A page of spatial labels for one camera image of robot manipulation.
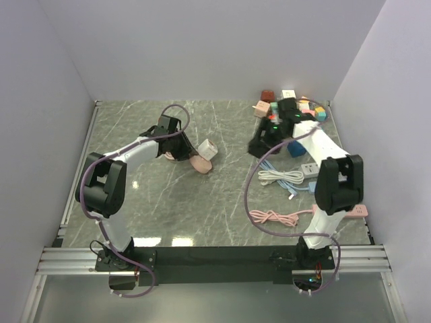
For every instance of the light pink cube plug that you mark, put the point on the light pink cube plug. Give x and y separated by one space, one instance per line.
262 109

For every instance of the small cyan plug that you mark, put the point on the small cyan plug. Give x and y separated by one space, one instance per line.
321 116

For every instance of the black cube plug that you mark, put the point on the black cube plug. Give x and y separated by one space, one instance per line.
257 146

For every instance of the light blue power strip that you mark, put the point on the light blue power strip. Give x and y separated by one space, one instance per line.
312 187

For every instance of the maroon patterned cube plug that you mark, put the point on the maroon patterned cube plug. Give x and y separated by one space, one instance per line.
267 96

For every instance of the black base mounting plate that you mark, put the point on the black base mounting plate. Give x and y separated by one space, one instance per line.
228 264

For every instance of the pink power strip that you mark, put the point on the pink power strip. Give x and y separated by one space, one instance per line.
359 211
201 163

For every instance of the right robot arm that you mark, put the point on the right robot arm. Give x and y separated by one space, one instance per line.
340 181

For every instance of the aluminium rail frame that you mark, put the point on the aluminium rail frame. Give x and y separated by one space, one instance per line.
191 227

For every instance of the blue cube plug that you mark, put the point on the blue cube plug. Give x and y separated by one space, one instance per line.
295 149

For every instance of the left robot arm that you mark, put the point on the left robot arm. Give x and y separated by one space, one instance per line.
103 180

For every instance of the white cartoon cube plug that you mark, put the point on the white cartoon cube plug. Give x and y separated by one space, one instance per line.
207 150

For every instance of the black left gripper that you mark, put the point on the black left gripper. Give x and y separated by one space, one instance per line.
186 151

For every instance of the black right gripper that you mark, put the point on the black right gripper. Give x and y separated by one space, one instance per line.
267 125

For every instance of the white power strip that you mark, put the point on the white power strip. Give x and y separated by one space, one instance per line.
310 170

